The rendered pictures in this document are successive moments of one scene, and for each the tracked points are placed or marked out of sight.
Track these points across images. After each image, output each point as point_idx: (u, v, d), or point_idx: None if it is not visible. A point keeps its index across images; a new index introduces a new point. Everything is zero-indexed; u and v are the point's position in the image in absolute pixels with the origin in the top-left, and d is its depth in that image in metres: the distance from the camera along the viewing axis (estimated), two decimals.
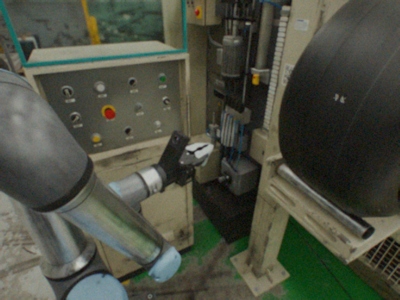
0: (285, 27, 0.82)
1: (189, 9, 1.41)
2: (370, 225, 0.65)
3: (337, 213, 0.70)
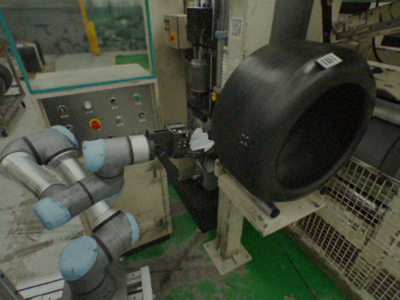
0: (227, 61, 1.09)
1: (166, 34, 1.68)
2: (269, 213, 0.91)
3: None
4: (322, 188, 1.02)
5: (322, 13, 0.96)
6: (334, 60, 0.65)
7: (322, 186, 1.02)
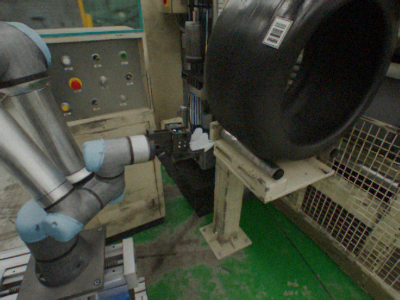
0: None
1: None
2: (275, 178, 0.81)
3: None
4: (330, 158, 0.91)
5: None
6: (283, 27, 0.51)
7: (327, 155, 0.91)
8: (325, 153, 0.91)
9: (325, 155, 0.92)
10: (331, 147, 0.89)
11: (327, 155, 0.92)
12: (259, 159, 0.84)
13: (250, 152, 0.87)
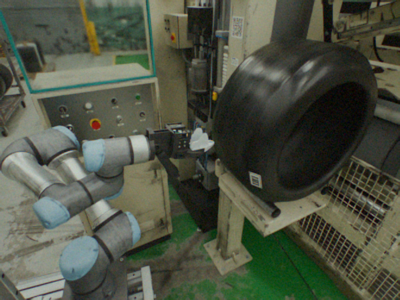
0: (227, 60, 1.09)
1: (167, 34, 1.68)
2: (279, 208, 0.93)
3: None
4: (327, 189, 1.04)
5: (323, 12, 0.96)
6: (257, 178, 0.74)
7: None
8: None
9: None
10: (319, 192, 1.03)
11: None
12: None
13: None
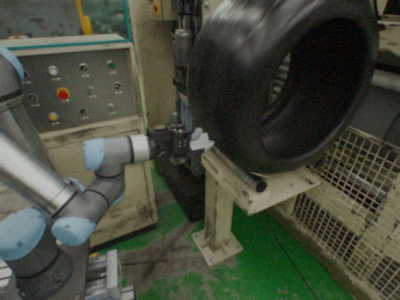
0: None
1: (150, 6, 1.55)
2: (255, 187, 0.79)
3: None
4: (315, 163, 0.89)
5: None
6: (259, 175, 0.75)
7: (316, 159, 0.89)
8: (315, 158, 0.90)
9: (312, 160, 0.90)
10: None
11: (311, 162, 0.90)
12: None
13: None
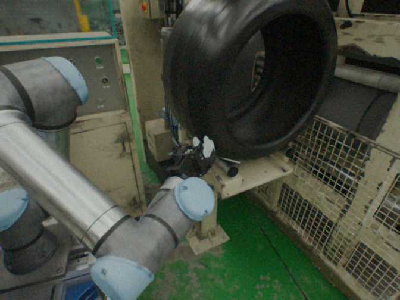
0: None
1: (140, 5, 1.61)
2: (227, 171, 0.85)
3: None
4: (286, 151, 0.95)
5: None
6: (230, 160, 0.81)
7: (287, 147, 0.96)
8: (287, 146, 0.96)
9: (284, 148, 0.96)
10: (292, 149, 0.98)
11: (283, 150, 0.96)
12: None
13: None
